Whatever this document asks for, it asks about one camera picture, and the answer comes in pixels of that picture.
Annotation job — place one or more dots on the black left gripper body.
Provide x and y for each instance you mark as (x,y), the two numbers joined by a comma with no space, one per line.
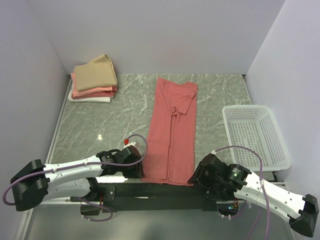
(131,171)

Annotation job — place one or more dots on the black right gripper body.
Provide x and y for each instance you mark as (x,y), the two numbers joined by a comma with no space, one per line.
(207,179)

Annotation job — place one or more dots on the red t-shirt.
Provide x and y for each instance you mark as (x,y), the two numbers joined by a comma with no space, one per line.
(170,157)

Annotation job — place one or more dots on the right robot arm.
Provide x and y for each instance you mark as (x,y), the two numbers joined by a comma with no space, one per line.
(299,211)

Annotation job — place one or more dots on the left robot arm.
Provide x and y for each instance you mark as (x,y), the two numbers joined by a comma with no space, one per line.
(38,182)

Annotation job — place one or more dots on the black base beam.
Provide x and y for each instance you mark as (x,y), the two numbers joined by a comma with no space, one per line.
(151,197)

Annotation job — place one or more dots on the folded white t-shirt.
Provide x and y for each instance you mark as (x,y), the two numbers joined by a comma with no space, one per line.
(90,99)

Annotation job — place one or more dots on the white plastic basket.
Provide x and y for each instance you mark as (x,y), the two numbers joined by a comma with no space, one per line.
(254,127)

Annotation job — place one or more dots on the folded pink t-shirt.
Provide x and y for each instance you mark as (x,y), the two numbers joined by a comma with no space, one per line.
(95,92)

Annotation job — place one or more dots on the folded tan t-shirt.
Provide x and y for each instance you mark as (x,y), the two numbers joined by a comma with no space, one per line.
(97,73)

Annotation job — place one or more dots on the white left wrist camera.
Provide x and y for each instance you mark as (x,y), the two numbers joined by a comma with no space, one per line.
(128,142)

